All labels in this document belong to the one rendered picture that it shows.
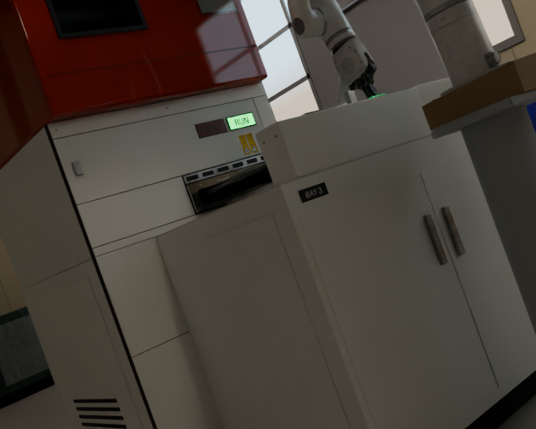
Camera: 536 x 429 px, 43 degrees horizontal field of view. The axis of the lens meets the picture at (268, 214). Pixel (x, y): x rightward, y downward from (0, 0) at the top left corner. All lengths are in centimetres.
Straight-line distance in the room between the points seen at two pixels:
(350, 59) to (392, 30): 302
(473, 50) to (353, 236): 52
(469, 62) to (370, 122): 29
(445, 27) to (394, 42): 320
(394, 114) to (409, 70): 298
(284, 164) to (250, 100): 82
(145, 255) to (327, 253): 66
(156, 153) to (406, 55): 300
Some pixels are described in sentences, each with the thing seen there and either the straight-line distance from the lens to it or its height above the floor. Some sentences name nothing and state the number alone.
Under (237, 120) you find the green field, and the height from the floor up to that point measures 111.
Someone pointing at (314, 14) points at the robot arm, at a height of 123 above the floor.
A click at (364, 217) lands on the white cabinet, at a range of 170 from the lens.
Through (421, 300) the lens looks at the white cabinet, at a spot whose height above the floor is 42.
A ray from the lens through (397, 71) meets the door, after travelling 494.
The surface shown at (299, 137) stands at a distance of 163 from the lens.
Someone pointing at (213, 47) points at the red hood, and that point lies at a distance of 234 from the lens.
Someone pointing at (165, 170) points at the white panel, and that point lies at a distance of 214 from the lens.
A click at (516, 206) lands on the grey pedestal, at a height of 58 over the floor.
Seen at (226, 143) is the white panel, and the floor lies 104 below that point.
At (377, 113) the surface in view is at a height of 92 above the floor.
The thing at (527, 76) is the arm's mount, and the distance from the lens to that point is 162.
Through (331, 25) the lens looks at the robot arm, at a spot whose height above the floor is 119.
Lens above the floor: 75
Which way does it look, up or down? level
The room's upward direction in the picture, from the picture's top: 20 degrees counter-clockwise
